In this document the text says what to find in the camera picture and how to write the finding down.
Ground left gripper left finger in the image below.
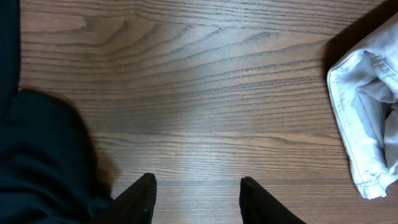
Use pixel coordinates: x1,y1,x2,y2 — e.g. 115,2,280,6
90,173,157,224

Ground beige khaki shorts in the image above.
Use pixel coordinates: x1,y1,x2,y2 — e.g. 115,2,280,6
326,15,397,200

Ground black garment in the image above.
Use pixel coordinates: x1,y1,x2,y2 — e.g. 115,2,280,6
1,0,112,223

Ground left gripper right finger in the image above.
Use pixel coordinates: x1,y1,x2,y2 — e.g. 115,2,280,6
239,177,305,224

